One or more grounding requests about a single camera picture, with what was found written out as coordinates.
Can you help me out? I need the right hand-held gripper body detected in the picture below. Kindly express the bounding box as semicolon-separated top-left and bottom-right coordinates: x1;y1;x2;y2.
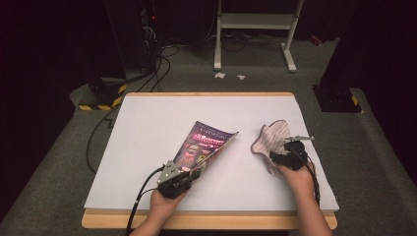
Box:
276;135;316;172

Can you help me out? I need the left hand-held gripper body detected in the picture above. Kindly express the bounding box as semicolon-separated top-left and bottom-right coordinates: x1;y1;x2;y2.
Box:
156;159;195;201

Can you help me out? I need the striped grey cloth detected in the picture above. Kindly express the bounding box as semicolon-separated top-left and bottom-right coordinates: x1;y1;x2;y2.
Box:
250;119;293;177

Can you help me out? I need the glossy magazine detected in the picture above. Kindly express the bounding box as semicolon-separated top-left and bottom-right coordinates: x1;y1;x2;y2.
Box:
172;120;240;175

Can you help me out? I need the person's left hand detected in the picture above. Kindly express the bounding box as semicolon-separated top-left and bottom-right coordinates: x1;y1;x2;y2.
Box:
149;188;189;225

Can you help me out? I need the person's right hand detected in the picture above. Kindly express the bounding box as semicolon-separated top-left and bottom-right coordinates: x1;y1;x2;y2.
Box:
277;161;318;202

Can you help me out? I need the wooden table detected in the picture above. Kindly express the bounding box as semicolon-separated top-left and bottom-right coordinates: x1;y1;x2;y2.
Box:
81;91;339;231

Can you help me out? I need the white paper table cover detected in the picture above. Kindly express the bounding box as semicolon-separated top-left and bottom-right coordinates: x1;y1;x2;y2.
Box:
83;94;340;212

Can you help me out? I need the black yellow striped base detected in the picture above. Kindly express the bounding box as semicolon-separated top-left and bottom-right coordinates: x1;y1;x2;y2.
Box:
311;84;365;114
77;76;129;112

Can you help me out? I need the white metal stand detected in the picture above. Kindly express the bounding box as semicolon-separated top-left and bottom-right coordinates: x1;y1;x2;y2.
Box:
212;0;306;74

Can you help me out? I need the black equipment rack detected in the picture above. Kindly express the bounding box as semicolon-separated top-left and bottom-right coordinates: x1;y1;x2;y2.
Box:
103;0;165;73

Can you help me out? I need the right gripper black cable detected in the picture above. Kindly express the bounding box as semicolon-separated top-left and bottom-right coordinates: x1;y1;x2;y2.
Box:
286;143;322;208

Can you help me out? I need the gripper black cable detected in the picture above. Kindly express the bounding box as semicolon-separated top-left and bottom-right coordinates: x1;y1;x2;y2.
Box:
286;143;322;208
125;164;165;236

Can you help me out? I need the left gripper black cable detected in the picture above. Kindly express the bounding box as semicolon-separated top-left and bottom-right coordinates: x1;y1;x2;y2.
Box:
125;164;165;236

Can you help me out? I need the black floor cable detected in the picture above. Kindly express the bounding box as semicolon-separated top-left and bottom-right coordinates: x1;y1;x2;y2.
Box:
85;105;118;175

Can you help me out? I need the bundle of black cables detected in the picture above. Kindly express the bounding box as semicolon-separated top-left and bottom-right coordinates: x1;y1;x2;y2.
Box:
126;43;181;93

